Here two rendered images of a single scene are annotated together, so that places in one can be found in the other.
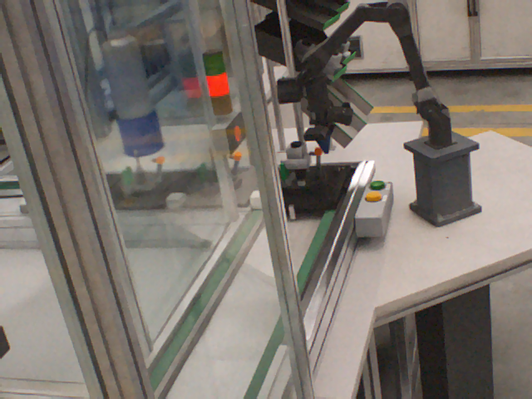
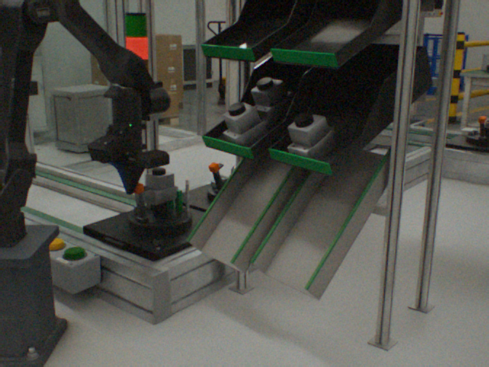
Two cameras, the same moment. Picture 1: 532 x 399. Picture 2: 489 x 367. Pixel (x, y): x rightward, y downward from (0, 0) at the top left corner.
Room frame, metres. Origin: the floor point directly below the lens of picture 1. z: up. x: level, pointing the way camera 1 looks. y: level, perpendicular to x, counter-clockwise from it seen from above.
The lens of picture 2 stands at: (2.49, -1.20, 1.43)
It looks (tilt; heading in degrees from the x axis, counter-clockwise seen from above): 17 degrees down; 109
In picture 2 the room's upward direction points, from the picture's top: 1 degrees clockwise
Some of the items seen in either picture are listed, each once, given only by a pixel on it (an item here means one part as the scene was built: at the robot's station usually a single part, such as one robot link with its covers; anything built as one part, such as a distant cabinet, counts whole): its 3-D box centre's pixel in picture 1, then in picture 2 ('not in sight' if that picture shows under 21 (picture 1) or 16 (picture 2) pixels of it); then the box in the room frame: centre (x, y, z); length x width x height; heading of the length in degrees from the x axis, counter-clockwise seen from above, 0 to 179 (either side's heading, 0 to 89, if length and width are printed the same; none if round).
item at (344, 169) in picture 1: (302, 186); (161, 227); (1.92, -0.10, 0.96); 0.24 x 0.24 x 0.02; 70
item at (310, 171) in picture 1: (301, 180); (160, 219); (1.92, -0.10, 0.98); 0.14 x 0.14 x 0.02
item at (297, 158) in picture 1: (293, 154); (162, 183); (1.92, -0.09, 1.06); 0.08 x 0.04 x 0.07; 70
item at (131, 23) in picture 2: not in sight; (136, 26); (1.78, 0.07, 1.38); 0.05 x 0.05 x 0.05
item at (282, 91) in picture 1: (298, 81); (140, 88); (1.90, -0.14, 1.27); 0.12 x 0.08 x 0.11; 76
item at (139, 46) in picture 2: not in sight; (137, 48); (1.78, 0.07, 1.33); 0.05 x 0.05 x 0.05
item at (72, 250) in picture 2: (377, 186); (74, 255); (1.83, -0.30, 0.96); 0.04 x 0.04 x 0.02
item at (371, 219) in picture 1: (375, 208); (55, 260); (1.77, -0.28, 0.93); 0.21 x 0.07 x 0.06; 160
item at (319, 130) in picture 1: (320, 114); (127, 139); (1.89, -0.18, 1.17); 0.19 x 0.06 x 0.08; 160
